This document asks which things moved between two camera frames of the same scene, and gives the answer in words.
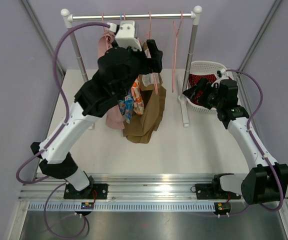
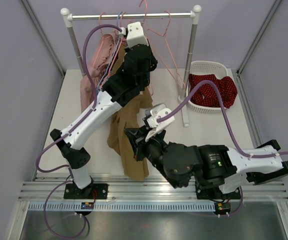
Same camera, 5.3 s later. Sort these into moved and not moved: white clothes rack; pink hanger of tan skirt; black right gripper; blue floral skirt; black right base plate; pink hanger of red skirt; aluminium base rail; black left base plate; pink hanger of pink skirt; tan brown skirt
Moved: pink hanger of pink skirt; blue floral skirt; tan brown skirt; pink hanger of red skirt; pink hanger of tan skirt; black right gripper
Not moved: aluminium base rail; white clothes rack; black left base plate; black right base plate
